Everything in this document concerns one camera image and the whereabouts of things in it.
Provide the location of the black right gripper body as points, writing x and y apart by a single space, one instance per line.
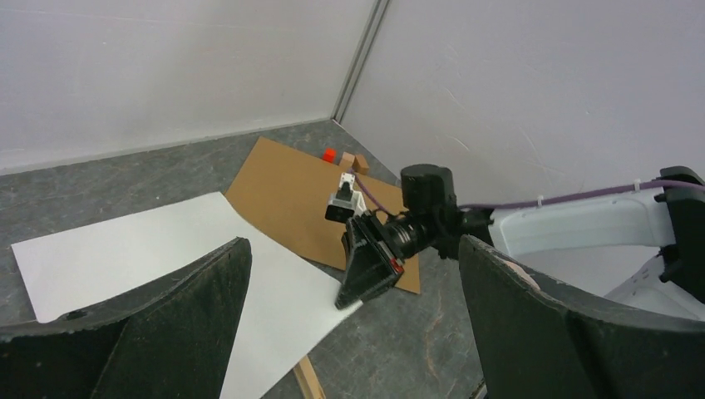
432 217

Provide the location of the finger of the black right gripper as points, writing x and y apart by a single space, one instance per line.
374 261

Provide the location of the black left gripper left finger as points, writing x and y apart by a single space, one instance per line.
169 338

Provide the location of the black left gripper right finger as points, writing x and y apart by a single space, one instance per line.
540 338

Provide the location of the printed photo with white border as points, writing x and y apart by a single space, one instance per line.
288 309

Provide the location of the brown cardboard backing board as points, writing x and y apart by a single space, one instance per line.
284 192

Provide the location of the light wooden picture frame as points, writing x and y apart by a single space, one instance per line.
307 379

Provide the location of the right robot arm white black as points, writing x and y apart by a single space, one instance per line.
666 213

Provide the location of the rectangular wooden block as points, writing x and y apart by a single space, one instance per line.
360 164

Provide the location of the small wooden cube block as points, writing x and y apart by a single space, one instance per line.
347 161

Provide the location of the red cube block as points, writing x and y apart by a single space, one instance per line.
330 155

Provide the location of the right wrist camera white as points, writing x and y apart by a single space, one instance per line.
346 202

